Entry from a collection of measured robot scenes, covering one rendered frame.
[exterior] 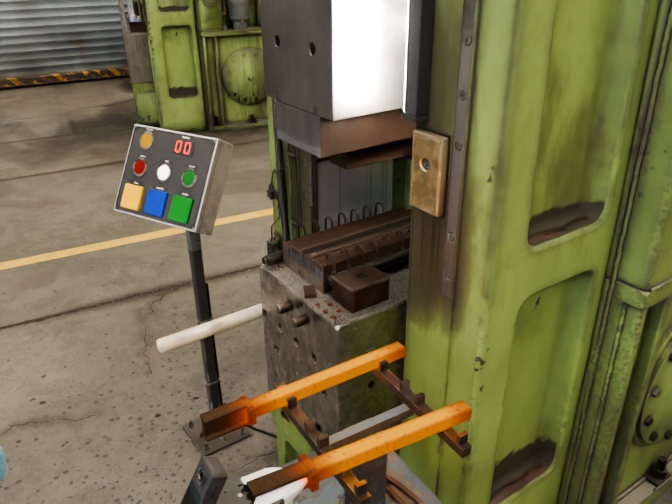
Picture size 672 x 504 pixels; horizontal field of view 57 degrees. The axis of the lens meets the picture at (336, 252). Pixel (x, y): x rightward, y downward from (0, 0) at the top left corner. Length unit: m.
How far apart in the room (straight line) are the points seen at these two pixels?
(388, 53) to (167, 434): 1.74
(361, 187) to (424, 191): 0.55
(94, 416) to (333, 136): 1.74
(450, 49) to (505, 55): 0.13
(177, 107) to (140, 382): 3.93
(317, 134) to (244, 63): 4.92
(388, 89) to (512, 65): 0.36
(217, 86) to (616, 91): 5.16
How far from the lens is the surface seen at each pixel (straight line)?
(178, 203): 1.89
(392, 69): 1.43
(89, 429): 2.72
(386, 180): 1.92
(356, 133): 1.46
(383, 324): 1.53
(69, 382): 2.99
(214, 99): 6.36
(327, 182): 1.79
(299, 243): 1.66
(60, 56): 9.32
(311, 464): 1.00
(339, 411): 1.60
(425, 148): 1.32
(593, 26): 1.43
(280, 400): 1.20
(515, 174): 1.24
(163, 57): 6.28
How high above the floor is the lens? 1.72
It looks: 27 degrees down
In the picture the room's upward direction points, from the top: 1 degrees counter-clockwise
